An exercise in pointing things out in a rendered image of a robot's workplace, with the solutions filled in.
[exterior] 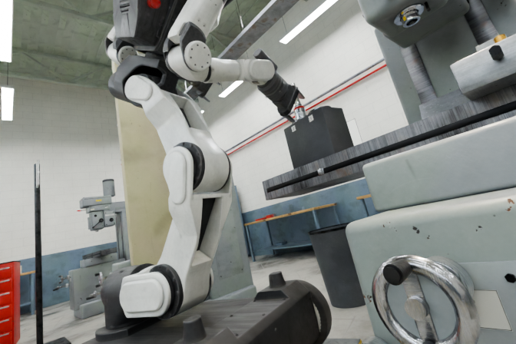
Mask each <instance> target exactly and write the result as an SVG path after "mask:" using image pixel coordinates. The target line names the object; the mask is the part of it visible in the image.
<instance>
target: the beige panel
mask: <svg viewBox="0 0 516 344"><path fill-rule="evenodd" d="M115 103H116V111H117V126H118V135H119V143H120V152H121V167H122V175H123V184H124V199H125V208H126V216H127V231H128V240H129V248H130V257H131V265H132V266H134V265H141V264H145V263H151V264H154V265H157V263H158V261H159V260H160V257H161V255H162V252H163V250H164V245H165V243H166V240H167V235H168V233H169V229H170V225H171V223H172V219H173V218H172V216H171V214H170V211H169V203H168V198H169V196H170V191H169V187H168V185H167V182H166V180H165V178H164V172H163V165H164V158H165V157H166V155H167V154H166V151H165V149H164V146H163V144H162V142H161V140H160V137H159V135H158V132H157V129H156V128H155V127H154V125H153V124H152V123H151V122H150V121H149V119H148V118H147V116H146V115H145V113H144V109H143V108H140V107H136V106H134V105H133V104H131V103H128V102H126V101H122V100H119V99H117V98H115Z"/></svg>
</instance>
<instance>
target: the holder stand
mask: <svg viewBox="0 0 516 344"><path fill-rule="evenodd" d="M284 133H285V136H286V142H287V145H288V148H289V154H290V157H291V161H292V164H293V169H296V168H298V167H301V166H304V165H306V164H309V163H312V162H314V161H316V160H319V159H322V158H324V157H328V156H329V155H332V154H335V153H338V152H340V151H343V150H345V149H348V148H350V147H353V146H354V144H353V142H352V138H351V135H350V132H349V128H348V125H347V123H346V118H345V115H344V113H343V110H342V108H338V107H331V106H329V105H324V106H320V107H316V108H314V109H312V110H311V111H310V112H309V113H308V114H307V115H306V116H305V117H301V118H299V119H297V120H296V121H295V123H292V124H291V125H290V126H288V127H287V128H285V129H284Z"/></svg>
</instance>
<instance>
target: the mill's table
mask: <svg viewBox="0 0 516 344"><path fill-rule="evenodd" d="M514 116H516V84H513V85H511V86H508V87H506V88H502V89H501V90H498V91H495V92H492V93H490V94H487V95H485V96H483V97H480V98H477V99H474V100H473V101H469V102H467V103H464V104H461V105H459V106H457V107H454V108H451V109H449V110H447V111H443V112H441V113H439V114H435V115H433V116H431V117H427V118H426V119H423V120H420V121H417V122H415V123H413V124H410V125H407V126H405V127H401V128H399V129H397V130H395V131H392V132H389V133H387V134H383V135H382V136H379V137H376V138H373V139H371V140H369V141H366V142H363V143H361V144H358V145H356V146H353V147H350V148H348V149H345V150H342V151H340V152H338V153H335V154H332V155H329V156H328V157H324V158H322V159H319V160H316V161H314V162H312V163H309V164H306V165H304V166H301V167H298V168H296V169H294V170H291V171H288V172H285V173H284V174H280V175H278V176H275V177H272V178H270V179H268V180H265V181H262V183H263V189H264V193H265V197H266V200H275V199H279V198H285V197H294V196H300V195H303V194H308V193H312V192H314V191H318V190H322V189H325V188H327V187H332V186H335V185H338V184H343V183H346V182H349V181H352V180H356V179H359V178H362V177H365V174H364V172H363V169H362V168H363V166H364V165H365V164H369V163H372V162H374V161H377V160H381V159H384V158H387V157H391V156H393V155H396V154H400V153H402V152H405V151H410V150H412V149H415V148H417V147H421V146H424V145H426V144H430V143H433V142H436V141H440V140H443V139H445V138H448V137H452V136H455V135H457V134H462V133H464V132H467V131H471V130H474V129H476V128H479V127H483V126H486V125H489V124H493V123H495V122H498V121H502V120H504V119H507V118H510V117H514Z"/></svg>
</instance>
